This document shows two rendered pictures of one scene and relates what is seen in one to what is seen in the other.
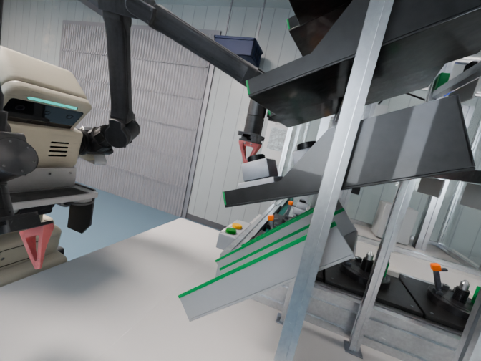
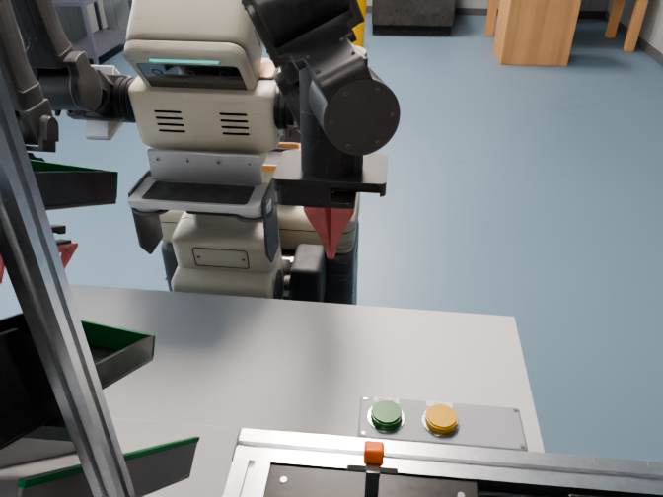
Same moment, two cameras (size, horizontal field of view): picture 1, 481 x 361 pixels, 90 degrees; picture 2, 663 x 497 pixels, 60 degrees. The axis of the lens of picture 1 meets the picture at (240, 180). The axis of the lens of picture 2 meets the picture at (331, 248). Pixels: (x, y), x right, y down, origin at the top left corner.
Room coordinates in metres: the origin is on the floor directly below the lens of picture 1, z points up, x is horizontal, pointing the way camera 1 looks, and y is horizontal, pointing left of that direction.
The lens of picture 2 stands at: (0.69, -0.48, 1.56)
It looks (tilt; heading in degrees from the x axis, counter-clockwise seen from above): 34 degrees down; 79
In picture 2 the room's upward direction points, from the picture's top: straight up
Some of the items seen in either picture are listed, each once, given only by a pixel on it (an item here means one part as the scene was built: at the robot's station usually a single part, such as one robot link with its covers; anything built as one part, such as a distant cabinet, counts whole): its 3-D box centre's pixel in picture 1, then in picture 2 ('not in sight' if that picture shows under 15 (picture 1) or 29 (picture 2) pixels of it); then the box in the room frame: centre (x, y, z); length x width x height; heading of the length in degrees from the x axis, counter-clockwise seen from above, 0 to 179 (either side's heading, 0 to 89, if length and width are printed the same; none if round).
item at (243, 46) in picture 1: (237, 51); not in sight; (3.19, 0.38, 2.40); 0.53 x 0.38 x 0.20; 73
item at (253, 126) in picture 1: (253, 128); (331, 147); (0.78, 0.00, 1.34); 0.10 x 0.07 x 0.07; 164
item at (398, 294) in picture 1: (367, 263); not in sight; (0.71, -0.44, 1.01); 0.24 x 0.24 x 0.13; 74
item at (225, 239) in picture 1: (235, 234); (438, 436); (0.92, -0.03, 0.93); 0.21 x 0.07 x 0.06; 164
